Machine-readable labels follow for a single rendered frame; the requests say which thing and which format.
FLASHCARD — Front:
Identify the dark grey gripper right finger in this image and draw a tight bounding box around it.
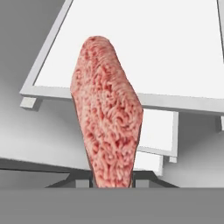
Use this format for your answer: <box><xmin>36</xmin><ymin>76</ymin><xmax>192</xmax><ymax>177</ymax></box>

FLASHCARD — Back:
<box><xmin>131</xmin><ymin>171</ymin><xmax>179</xmax><ymax>189</ymax></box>

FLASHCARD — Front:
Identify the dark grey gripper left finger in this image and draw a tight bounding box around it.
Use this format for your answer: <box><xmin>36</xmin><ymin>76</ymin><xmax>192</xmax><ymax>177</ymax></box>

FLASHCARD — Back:
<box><xmin>45</xmin><ymin>171</ymin><xmax>95</xmax><ymax>189</ymax></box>

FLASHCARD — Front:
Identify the white glass freezer shelf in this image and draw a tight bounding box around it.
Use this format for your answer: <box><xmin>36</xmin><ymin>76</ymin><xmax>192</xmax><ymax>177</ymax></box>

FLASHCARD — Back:
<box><xmin>18</xmin><ymin>0</ymin><xmax>224</xmax><ymax>117</ymax></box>
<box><xmin>136</xmin><ymin>108</ymin><xmax>180</xmax><ymax>165</ymax></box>
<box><xmin>133</xmin><ymin>150</ymin><xmax>165</xmax><ymax>177</ymax></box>

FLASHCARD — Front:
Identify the pink raw steak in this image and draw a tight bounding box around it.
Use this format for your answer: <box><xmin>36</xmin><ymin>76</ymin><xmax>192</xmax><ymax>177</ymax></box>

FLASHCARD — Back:
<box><xmin>69</xmin><ymin>35</ymin><xmax>144</xmax><ymax>189</ymax></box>

